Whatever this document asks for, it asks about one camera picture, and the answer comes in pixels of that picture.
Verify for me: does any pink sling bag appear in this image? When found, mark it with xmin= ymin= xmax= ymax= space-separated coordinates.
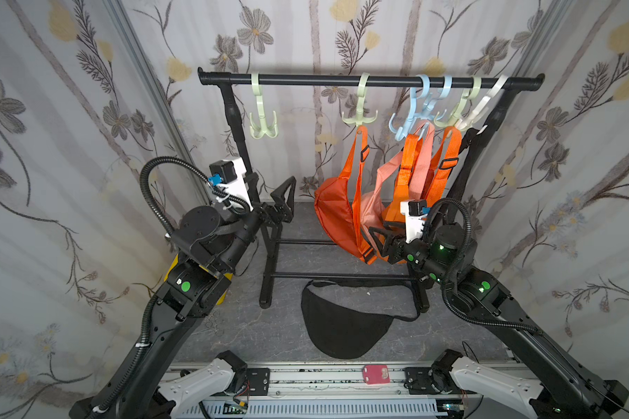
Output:
xmin=361 ymin=122 xmax=434 ymax=252

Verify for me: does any red-orange sling bag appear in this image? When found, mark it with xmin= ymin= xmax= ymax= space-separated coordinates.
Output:
xmin=314 ymin=126 xmax=377 ymax=265

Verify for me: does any dark orange backpack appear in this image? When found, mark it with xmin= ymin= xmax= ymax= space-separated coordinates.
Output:
xmin=422 ymin=127 xmax=462 ymax=207

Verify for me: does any bright orange sling bag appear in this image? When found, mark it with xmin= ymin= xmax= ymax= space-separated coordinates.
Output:
xmin=375 ymin=134 xmax=421 ymax=230

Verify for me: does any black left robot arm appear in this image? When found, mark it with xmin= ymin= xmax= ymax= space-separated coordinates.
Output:
xmin=69 ymin=177 xmax=296 ymax=418

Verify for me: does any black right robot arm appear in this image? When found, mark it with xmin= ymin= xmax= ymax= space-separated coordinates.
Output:
xmin=369 ymin=223 xmax=629 ymax=418

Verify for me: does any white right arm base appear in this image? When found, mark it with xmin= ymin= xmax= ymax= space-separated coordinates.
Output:
xmin=431 ymin=349 xmax=543 ymax=418

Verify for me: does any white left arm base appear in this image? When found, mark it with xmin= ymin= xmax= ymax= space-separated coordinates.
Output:
xmin=158 ymin=351 xmax=247 ymax=418

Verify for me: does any green hook far left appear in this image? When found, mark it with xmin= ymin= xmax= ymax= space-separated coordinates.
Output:
xmin=249 ymin=73 xmax=279 ymax=140

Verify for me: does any green hook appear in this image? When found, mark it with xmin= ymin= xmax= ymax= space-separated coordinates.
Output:
xmin=342 ymin=73 xmax=378 ymax=127
xmin=433 ymin=76 xmax=482 ymax=128
xmin=249 ymin=73 xmax=279 ymax=140

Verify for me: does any blue hook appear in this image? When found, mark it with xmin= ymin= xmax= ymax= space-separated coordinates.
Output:
xmin=415 ymin=75 xmax=453 ymax=124
xmin=388 ymin=74 xmax=431 ymax=142

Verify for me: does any black clothes rack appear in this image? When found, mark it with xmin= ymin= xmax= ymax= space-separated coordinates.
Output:
xmin=197 ymin=68 xmax=545 ymax=309

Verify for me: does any yellow lidded box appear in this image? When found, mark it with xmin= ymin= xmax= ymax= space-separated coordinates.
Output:
xmin=162 ymin=254 xmax=234 ymax=308

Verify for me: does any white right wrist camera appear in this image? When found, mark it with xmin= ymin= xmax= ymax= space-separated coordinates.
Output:
xmin=400 ymin=200 xmax=430 ymax=244

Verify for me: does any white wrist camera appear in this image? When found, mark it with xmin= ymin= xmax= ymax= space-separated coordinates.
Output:
xmin=209 ymin=157 xmax=253 ymax=210
xmin=400 ymin=200 xmax=430 ymax=244

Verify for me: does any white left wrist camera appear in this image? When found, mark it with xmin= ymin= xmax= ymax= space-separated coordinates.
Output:
xmin=209 ymin=157 xmax=253 ymax=210

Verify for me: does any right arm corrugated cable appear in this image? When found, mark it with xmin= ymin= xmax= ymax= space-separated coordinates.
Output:
xmin=424 ymin=197 xmax=543 ymax=336

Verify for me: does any pink tag on rail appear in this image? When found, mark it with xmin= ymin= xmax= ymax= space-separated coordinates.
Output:
xmin=362 ymin=364 xmax=391 ymax=385

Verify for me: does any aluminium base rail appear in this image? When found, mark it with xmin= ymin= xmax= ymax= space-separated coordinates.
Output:
xmin=164 ymin=363 xmax=520 ymax=418

